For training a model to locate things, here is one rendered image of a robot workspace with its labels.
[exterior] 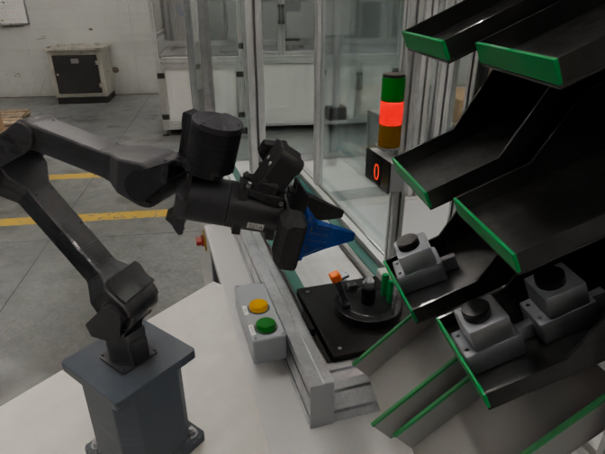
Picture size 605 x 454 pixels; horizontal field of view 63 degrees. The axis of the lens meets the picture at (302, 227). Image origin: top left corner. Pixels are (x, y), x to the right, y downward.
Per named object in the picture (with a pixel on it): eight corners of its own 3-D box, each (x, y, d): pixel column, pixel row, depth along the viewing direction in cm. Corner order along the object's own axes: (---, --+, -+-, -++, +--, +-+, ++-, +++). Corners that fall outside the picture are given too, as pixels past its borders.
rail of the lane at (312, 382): (310, 429, 89) (310, 383, 84) (229, 225, 165) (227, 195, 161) (338, 422, 90) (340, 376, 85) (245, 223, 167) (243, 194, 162)
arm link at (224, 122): (122, 195, 58) (130, 99, 52) (163, 173, 65) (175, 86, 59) (205, 232, 56) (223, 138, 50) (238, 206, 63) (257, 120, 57)
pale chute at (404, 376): (391, 440, 71) (371, 426, 69) (369, 376, 83) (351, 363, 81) (549, 317, 65) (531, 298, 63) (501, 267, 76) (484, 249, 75)
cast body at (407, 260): (403, 295, 68) (386, 256, 65) (398, 276, 72) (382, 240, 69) (463, 274, 67) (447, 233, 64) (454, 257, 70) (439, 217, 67)
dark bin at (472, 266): (416, 324, 63) (397, 282, 60) (388, 272, 75) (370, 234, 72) (625, 231, 61) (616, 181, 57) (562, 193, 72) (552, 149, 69)
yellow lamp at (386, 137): (383, 149, 107) (384, 127, 105) (374, 143, 112) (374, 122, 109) (403, 148, 109) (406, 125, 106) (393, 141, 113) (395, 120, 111)
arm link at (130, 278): (-41, 161, 67) (-24, 133, 63) (5, 147, 73) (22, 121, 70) (115, 339, 70) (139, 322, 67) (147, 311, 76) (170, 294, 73)
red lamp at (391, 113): (384, 127, 105) (386, 104, 103) (374, 122, 109) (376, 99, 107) (406, 125, 106) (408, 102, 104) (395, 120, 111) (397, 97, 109)
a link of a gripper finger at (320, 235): (296, 262, 57) (310, 216, 54) (293, 248, 60) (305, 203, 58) (353, 271, 58) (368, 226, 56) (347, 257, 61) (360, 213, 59)
